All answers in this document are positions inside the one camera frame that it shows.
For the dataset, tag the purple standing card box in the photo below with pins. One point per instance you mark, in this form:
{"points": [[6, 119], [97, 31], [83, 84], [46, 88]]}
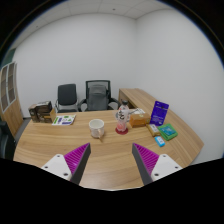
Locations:
{"points": [[159, 112]]}

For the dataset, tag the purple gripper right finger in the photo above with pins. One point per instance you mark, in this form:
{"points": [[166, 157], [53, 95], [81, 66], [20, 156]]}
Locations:
{"points": [[152, 166]]}

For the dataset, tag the red round coaster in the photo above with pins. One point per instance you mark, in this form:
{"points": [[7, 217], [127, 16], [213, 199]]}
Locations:
{"points": [[121, 132]]}

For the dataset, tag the white ceramic mug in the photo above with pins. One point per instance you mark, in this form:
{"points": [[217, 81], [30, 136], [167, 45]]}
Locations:
{"points": [[96, 128]]}

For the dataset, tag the small blue box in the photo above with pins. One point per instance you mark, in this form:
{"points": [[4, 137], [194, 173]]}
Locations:
{"points": [[159, 141]]}

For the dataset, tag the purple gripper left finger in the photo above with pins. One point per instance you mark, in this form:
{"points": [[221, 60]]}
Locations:
{"points": [[70, 166]]}

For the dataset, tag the white green leaflet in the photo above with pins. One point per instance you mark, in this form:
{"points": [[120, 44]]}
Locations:
{"points": [[64, 120]]}

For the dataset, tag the dark brown cardboard box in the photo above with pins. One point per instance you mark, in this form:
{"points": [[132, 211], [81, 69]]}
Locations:
{"points": [[42, 112]]}

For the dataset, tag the wooden side desk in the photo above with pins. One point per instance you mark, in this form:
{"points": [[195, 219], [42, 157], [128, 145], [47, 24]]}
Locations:
{"points": [[137, 98]]}

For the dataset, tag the small yellow packet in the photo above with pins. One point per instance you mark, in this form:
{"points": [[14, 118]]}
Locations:
{"points": [[153, 130]]}

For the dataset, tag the clear plastic water bottle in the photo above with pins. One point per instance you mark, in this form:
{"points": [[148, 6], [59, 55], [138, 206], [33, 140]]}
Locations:
{"points": [[124, 114]]}

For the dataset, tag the black armchair at left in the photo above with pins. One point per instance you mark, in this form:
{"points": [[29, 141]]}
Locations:
{"points": [[7, 142]]}

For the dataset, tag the green flat box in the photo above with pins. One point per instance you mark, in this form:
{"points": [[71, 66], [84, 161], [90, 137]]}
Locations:
{"points": [[167, 131]]}

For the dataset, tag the black office chair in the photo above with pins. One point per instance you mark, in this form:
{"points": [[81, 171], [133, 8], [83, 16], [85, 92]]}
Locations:
{"points": [[66, 98]]}

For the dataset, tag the orange tissue box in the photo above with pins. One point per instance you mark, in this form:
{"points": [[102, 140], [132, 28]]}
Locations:
{"points": [[138, 120]]}

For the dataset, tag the grey mesh office chair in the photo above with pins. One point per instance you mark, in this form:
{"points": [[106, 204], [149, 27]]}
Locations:
{"points": [[98, 96]]}

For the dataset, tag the wooden glass-door cabinet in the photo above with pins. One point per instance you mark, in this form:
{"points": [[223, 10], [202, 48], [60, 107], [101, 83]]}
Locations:
{"points": [[10, 110]]}

